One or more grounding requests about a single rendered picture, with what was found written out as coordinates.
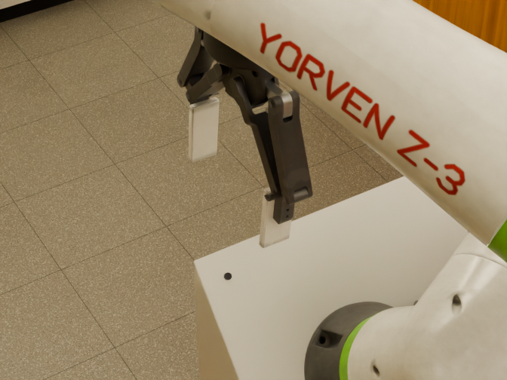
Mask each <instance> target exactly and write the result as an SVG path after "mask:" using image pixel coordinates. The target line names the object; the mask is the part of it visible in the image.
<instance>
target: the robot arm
mask: <svg viewBox="0 0 507 380"><path fill-rule="evenodd" d="M149 1H151V2H152V3H154V4H156V5H158V6H160V7H162V8H164V9H165V10H167V11H169V12H171V13H172V14H175V15H176V16H178V17H180V18H182V19H184V20H186V21H188V22H190V23H191V24H193V25H194V26H195V37H194V41H193V43H192V46H191V48H190V49H189V52H188V54H187V56H186V58H185V60H184V63H183V65H182V67H181V69H180V72H179V74H178V76H177V83H178V85H179V86H180V87H186V89H187V92H186V98H187V100H188V101H189V102H190V106H189V159H188V160H189V161H190V162H191V163H194V162H196V161H200V160H202V159H205V158H209V157H211V156H214V155H216V154H217V135H218V118H219V100H218V99H217V98H216V97H213V98H210V99H209V97H212V96H214V95H217V94H219V93H217V92H218V91H220V90H221V89H223V88H224V87H225V92H227V94H228V95H230V96H231V97H232V98H234V99H235V101H236V103H237V104H238V105H239V107H240V110H241V113H242V117H243V119H244V122H245V124H247V125H250V126H251V128H252V131H253V135H254V139H255V141H256V144H257V148H258V151H259V153H260V158H261V161H262V163H263V168H264V170H265V173H266V178H267V180H268V183H269V187H268V188H265V189H264V191H263V208H262V217H261V226H260V246H261V247H262V248H265V247H268V246H271V245H273V244H276V243H278V242H281V241H284V240H286V239H288V238H289V237H290V224H291V220H292V218H293V212H294V204H295V203H296V202H299V201H302V200H305V199H307V198H310V197H312V196H313V191H312V183H311V178H310V174H309V165H308V161H307V157H306V149H305V144H304V139H303V132H302V127H301V123H300V95H302V96H303V97H305V98H306V99H307V100H309V101H310V102H311V103H313V104H314V105H316V106H317V107H318V108H320V109H321V110H322V111H324V112H325V113H327V114H328V115H329V116H330V117H332V118H333V119H334V120H336V121H337V122H338V123H340V124H341V125H342V126H344V128H346V129H347V130H349V131H350V132H351V133H353V134H354V135H355V136H357V138H359V139H360V140H361V141H362V142H364V143H365V144H366V145H368V146H369V147H370V148H372V149H373V150H374V151H375V152H376V153H377V154H378V155H380V156H381V157H382V158H384V159H385V160H386V161H387V162H389V163H390V164H391V165H392V166H393V167H394V168H395V169H396V170H398V171H399V172H400V173H401V174H403V175H404V176H405V177H406V178H407V179H409V180H410V181H411V182H412V183H413V184H414V185H415V186H416V187H417V188H419V189H420V190H421V191H422V192H423V193H424V194H426V195H427V196H428V197H429V198H430V199H432V200H433V201H434V202H435V203H436V204H437V205H438V206H439V207H440V208H441V209H442V210H444V211H445V212H446V213H447V214H448V215H450V216H451V217H452V218H453V219H455V220H456V221H457V222H458V223H459V224H460V225H461V226H462V227H463V228H465V229H466V230H467V231H468V232H469V233H468V234H467V236H466V237H465V239H464V240H463V241H462V243H461V244H460V245H459V247H458V248H457V249H456V251H455V252H454V254H453V255H452V256H451V257H450V259H449V260H448V262H447V263H446V265H445V266H444V267H443V268H442V269H441V271H440V272H439V274H438V275H437V277H436V278H435V279H434V280H433V281H432V283H431V284H430V286H429V288H428V289H427V290H426V291H425V292H424V294H423V295H422V297H421V298H420V299H419V300H416V301H415V302H414V304H413V306H405V307H397V308H393V307H392V306H390V305H386V304H383V303H380V302H358V303H353V304H350V305H345V306H343V307H341V308H339V309H337V310H335V311H334V312H332V313H331V314H329V315H328V316H327V317H326V318H325V319H324V320H323V321H322V322H321V323H320V324H319V326H318V327H317V329H316V330H315V331H314V333H313V335H312V337H311V339H310V341H309V345H308V348H307V350H306V357H305V363H304V376H305V380H507V53H506V52H505V51H502V50H500V49H499V48H497V47H494V46H493V45H491V44H488V43H486V42H485V41H483V40H481V39H479V38H477V37H476V36H474V35H472V34H470V33H468V32H467V31H465V30H463V29H460V28H459V27H458V26H455V25H453V24H452V23H450V22H448V21H447V20H445V19H443V18H441V17H439V16H438V15H436V14H434V13H432V12H431V11H429V10H428V9H426V8H424V7H423V6H421V5H419V4H417V3H416V2H414V1H412V0H149ZM215 60H216V62H217V63H216V64H214V65H213V68H211V66H212V64H213V62H214V61H215ZM210 68H211V69H210ZM278 79H279V80H281V81H282V82H284V83H285V84H286V85H288V86H289V87H291V88H292V89H293V90H291V91H288V92H285V91H284V90H282V89H281V88H280V87H279V81H278ZM299 94H300V95H299ZM267 102H268V106H267V107H266V110H265V111H264V112H260V113H257V114H254V113H253V110H252V109H255V108H257V107H260V106H263V105H264V104H265V103H267Z"/></svg>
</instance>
